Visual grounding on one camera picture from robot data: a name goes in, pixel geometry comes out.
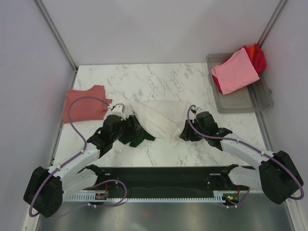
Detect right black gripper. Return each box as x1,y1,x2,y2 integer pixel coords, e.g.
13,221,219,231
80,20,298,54
179,119,207,141

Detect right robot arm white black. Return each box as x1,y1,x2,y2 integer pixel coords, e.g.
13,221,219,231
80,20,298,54
180,105,305,205

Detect orange t-shirt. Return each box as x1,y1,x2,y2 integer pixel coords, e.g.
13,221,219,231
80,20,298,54
249,45,255,58

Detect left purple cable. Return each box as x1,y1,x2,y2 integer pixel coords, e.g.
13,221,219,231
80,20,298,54
28,96,128,218

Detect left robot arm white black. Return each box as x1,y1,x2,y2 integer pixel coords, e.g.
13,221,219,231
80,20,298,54
23,115,141,218

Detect white and green t-shirt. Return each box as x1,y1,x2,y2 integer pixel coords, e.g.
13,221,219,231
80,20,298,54
125,101,189,147

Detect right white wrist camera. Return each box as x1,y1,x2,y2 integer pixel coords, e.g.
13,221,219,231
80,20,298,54
191,107,203,116

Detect clear grey plastic bin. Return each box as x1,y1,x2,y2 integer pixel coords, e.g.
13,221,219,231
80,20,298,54
206,53,273,114

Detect aluminium frame post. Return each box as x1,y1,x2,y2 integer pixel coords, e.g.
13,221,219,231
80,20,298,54
33,0,78,72
257,0,289,48

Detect left aluminium frame post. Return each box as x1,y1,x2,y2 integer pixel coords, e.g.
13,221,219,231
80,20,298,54
33,0,78,72

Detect pink t-shirt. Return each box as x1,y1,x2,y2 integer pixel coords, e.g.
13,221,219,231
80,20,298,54
211,46,259,95

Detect right aluminium frame post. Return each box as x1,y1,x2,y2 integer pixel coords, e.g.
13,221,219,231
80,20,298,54
257,0,289,48

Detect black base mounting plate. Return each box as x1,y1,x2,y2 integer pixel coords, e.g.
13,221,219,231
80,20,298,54
94,166,248,198

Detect white slotted cable duct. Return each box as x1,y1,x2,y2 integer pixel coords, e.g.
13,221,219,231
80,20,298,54
65,191,239,203

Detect folded salmon red t-shirt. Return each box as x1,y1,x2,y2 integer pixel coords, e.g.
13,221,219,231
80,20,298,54
62,85,112,124

